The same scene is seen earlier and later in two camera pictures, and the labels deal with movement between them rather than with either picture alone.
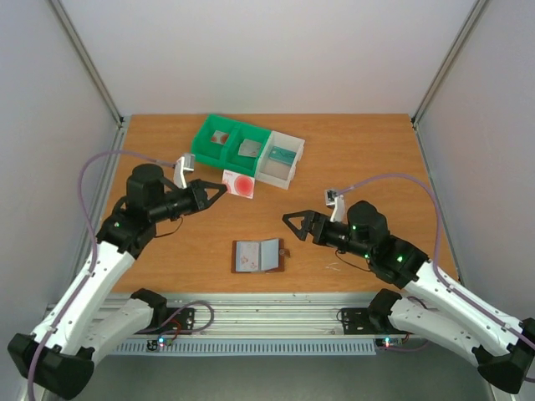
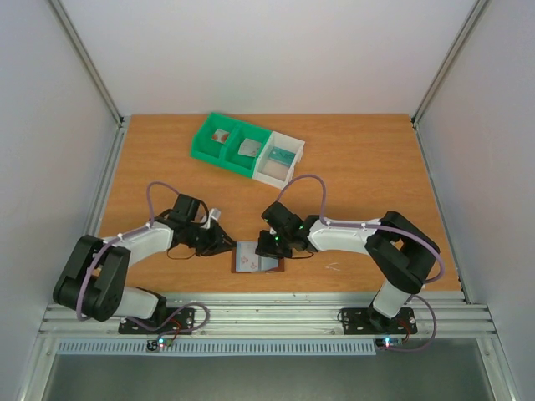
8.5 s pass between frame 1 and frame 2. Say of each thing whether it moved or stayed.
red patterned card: stayed
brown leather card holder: stayed
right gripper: moved
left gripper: moved
